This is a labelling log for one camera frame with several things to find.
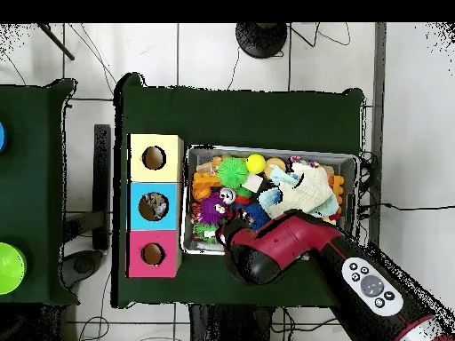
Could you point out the purple spiky ball with eyes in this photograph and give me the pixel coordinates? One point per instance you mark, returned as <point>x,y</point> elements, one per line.
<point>211,210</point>

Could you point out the silver crushed can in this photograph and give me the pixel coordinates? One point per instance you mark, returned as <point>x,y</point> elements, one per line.
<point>158,207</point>

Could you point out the small orange plastic toy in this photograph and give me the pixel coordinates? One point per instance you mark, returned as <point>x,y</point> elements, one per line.
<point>338,186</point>

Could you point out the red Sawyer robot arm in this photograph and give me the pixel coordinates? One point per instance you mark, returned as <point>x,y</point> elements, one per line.
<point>298,241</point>

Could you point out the wooden box with three holes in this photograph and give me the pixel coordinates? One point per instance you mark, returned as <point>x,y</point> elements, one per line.
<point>138,145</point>

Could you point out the shallow clear mesh bin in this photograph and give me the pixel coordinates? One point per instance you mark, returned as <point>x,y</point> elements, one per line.
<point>350,162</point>

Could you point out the small white black ball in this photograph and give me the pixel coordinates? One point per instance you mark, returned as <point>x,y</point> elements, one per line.
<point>227,195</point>

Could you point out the green spiky rubber ball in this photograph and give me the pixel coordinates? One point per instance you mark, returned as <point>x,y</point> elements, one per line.
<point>233,171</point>

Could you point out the orange toy building block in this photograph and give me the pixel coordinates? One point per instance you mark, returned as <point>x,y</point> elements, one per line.
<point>206,186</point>

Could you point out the small wooden block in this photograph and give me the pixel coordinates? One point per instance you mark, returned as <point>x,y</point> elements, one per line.
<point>252,183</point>

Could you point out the yellow ball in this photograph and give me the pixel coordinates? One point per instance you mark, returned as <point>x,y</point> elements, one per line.
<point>255,163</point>

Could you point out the blue spiky rubber ball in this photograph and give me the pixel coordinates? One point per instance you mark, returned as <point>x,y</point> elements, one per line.
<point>256,213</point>

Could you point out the green toy with white eyes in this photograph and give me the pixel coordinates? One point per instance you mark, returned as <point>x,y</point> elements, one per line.
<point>206,231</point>

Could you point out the tan orange ball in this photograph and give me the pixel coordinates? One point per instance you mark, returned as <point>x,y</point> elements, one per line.
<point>276,165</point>

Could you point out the mint green cloth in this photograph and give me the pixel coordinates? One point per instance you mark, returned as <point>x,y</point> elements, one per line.
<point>281,175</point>

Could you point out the dark green table cloth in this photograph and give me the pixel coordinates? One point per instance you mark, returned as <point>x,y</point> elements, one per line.
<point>249,121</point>

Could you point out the black panel stand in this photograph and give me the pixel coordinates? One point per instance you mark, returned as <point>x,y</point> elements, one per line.
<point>102,185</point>

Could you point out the black round stand base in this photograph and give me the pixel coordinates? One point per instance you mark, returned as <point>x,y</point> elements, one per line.
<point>261,39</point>

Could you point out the grey round stand foot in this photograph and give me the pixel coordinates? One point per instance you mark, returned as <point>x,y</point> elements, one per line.
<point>84,266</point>

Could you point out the green cloth side table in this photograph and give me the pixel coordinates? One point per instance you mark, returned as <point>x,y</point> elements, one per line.
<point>35,177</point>

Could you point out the black pole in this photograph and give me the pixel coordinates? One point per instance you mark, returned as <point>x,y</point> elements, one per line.
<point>57,42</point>

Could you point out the blue round object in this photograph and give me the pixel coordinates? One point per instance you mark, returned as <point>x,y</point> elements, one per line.
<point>2,136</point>

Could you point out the green round bowl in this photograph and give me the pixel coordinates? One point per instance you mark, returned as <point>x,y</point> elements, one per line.
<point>10,268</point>

